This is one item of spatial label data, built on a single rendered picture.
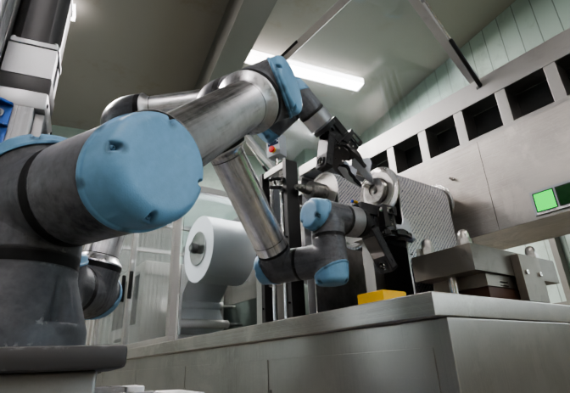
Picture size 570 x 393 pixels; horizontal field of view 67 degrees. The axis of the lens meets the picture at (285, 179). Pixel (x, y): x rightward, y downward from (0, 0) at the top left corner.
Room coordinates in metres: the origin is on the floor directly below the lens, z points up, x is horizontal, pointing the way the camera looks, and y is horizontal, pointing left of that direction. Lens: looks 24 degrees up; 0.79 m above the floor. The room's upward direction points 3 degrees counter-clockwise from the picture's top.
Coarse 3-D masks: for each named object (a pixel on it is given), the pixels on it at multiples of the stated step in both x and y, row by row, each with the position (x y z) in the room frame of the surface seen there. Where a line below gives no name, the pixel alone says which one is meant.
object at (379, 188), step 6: (378, 180) 1.12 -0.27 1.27; (372, 186) 1.14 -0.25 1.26; (378, 186) 1.12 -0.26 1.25; (384, 186) 1.11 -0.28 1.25; (366, 192) 1.16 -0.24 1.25; (372, 192) 1.14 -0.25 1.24; (378, 192) 1.12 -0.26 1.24; (384, 192) 1.12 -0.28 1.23; (366, 198) 1.16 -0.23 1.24; (372, 198) 1.14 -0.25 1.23; (378, 198) 1.13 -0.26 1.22; (384, 198) 1.13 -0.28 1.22
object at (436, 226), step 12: (408, 204) 1.13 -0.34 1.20; (408, 216) 1.12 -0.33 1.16; (420, 216) 1.15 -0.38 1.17; (432, 216) 1.19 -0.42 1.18; (444, 216) 1.23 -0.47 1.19; (420, 228) 1.15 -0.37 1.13; (432, 228) 1.18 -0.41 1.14; (444, 228) 1.22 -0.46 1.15; (420, 240) 1.14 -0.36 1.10; (432, 240) 1.18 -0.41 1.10; (444, 240) 1.21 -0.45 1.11; (408, 252) 1.11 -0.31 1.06
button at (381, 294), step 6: (360, 294) 0.89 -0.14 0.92; (366, 294) 0.87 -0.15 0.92; (372, 294) 0.86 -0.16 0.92; (378, 294) 0.85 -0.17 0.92; (384, 294) 0.84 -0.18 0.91; (390, 294) 0.85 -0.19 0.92; (396, 294) 0.86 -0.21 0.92; (402, 294) 0.87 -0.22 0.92; (360, 300) 0.88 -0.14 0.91; (366, 300) 0.87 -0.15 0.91; (372, 300) 0.86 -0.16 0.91
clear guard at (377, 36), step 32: (352, 0) 1.14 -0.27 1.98; (384, 0) 1.10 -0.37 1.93; (320, 32) 1.29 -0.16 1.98; (352, 32) 1.24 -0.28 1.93; (384, 32) 1.19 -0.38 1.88; (416, 32) 1.15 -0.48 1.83; (320, 64) 1.40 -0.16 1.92; (352, 64) 1.35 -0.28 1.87; (384, 64) 1.29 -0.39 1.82; (416, 64) 1.25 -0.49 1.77; (448, 64) 1.21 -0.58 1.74; (320, 96) 1.53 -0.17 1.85; (352, 96) 1.47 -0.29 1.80; (384, 96) 1.41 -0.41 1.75; (416, 96) 1.35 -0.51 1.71; (448, 96) 1.31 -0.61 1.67; (288, 128) 1.75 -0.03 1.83; (352, 128) 1.60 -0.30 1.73; (384, 128) 1.53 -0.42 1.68
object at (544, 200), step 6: (546, 192) 1.10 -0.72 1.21; (552, 192) 1.09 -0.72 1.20; (534, 198) 1.13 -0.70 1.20; (540, 198) 1.11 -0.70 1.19; (546, 198) 1.10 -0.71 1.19; (552, 198) 1.09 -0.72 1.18; (540, 204) 1.12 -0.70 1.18; (546, 204) 1.11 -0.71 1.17; (552, 204) 1.10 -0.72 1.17; (540, 210) 1.12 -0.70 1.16
